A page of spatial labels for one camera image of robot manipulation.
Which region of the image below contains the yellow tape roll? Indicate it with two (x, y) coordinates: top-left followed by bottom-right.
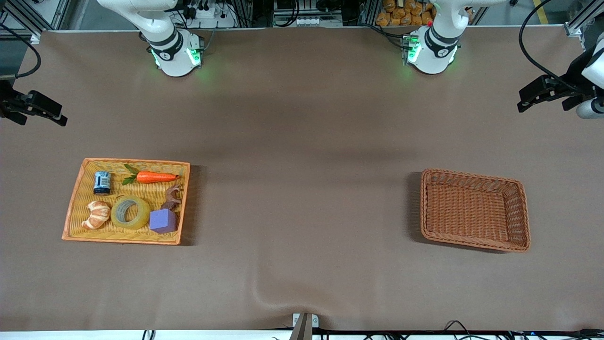
(110, 195), (151, 231)

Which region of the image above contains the small blue can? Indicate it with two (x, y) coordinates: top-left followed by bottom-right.
(93, 171), (112, 196)

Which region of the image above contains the toy croissant bread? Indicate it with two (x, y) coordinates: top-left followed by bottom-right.
(81, 201), (111, 230)

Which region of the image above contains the orange toy carrot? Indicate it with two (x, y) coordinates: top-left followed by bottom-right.
(122, 164), (180, 186)

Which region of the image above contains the yellow woven tray orange rim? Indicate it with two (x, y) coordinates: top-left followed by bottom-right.
(62, 158), (191, 246)

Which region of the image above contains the brown wicker basket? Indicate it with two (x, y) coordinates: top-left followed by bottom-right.
(420, 169), (531, 253)

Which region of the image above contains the brown toy horse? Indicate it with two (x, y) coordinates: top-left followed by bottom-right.
(160, 184), (183, 211)

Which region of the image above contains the purple cube block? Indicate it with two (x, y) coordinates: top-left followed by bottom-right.
(149, 209), (178, 235)

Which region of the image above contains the white power strip with plugs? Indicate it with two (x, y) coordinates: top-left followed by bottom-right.
(183, 4), (237, 29)

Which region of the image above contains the long white power strip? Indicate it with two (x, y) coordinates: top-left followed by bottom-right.
(275, 14), (344, 27)

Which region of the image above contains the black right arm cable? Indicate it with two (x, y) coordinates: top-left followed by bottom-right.
(0, 23), (42, 79)

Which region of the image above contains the aluminium frame post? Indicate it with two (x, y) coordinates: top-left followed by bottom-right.
(0, 0), (72, 44)
(564, 0), (604, 50)

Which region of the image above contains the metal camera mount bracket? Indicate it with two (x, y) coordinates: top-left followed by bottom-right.
(292, 313), (319, 340)

